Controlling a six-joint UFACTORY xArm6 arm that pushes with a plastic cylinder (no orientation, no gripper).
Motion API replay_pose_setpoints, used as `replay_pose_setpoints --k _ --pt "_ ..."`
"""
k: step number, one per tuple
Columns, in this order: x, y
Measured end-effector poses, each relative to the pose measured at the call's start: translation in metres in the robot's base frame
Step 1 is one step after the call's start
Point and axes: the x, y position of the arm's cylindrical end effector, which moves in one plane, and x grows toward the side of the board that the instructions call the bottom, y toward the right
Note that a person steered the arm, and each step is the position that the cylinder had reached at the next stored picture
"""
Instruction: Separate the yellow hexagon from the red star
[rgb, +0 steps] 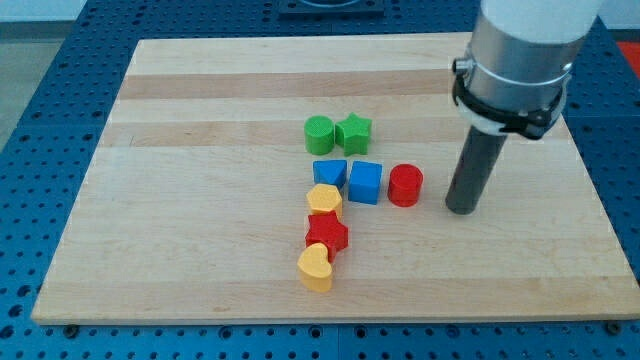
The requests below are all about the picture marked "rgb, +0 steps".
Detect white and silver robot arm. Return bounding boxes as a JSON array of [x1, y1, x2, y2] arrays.
[[452, 0, 603, 140]]

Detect yellow hexagon block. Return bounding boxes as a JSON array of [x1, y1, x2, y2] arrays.
[[306, 184, 343, 219]]

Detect red star block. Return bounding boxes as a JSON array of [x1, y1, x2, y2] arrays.
[[305, 211, 349, 263]]

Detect green star block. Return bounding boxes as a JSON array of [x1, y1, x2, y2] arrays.
[[335, 113, 372, 156]]

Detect blue triangle block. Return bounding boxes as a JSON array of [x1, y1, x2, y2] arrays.
[[312, 160, 347, 189]]

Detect blue cube block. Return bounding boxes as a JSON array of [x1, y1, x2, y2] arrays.
[[348, 161, 382, 205]]

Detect green cylinder block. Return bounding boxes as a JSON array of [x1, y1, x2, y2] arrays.
[[304, 115, 335, 155]]

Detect red cylinder block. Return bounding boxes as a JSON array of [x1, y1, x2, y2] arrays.
[[387, 164, 424, 207]]

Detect yellow heart block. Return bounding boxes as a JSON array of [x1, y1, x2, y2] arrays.
[[297, 243, 333, 293]]

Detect wooden board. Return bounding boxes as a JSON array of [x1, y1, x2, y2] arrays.
[[32, 33, 639, 325]]

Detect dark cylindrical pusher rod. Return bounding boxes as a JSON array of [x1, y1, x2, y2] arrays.
[[445, 127, 507, 215]]

